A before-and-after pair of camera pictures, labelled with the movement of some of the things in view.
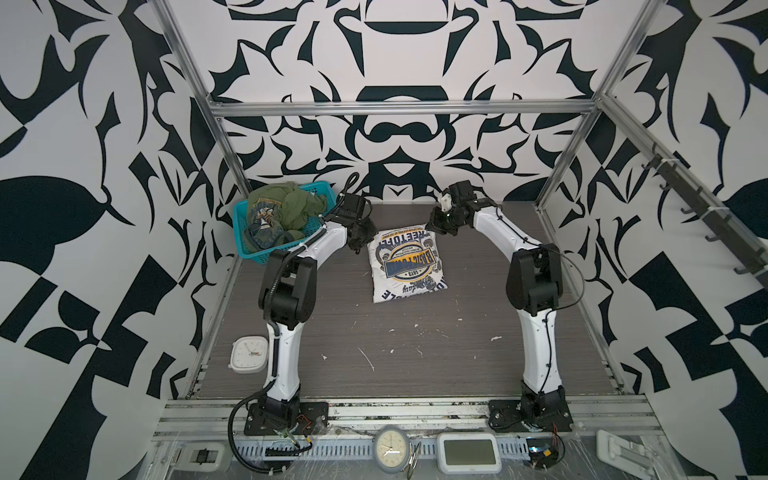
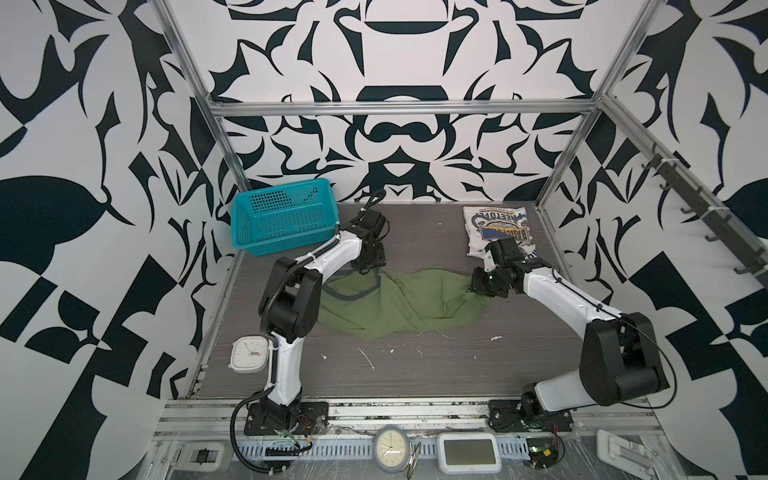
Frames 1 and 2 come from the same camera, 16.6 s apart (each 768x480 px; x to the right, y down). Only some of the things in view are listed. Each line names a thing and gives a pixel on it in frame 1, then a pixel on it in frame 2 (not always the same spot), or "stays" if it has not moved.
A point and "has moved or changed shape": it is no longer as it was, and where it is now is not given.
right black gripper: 434,222 → 477,282
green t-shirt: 278,212 → 383,304
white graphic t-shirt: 405,261 has moved or changed shape
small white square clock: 249,355 stays
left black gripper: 373,232 → 381,262
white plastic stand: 625,454 stays
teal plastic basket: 280,215 stays
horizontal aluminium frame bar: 405,107 stays
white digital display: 468,453 stays
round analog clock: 391,449 stays
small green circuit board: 543,452 stays
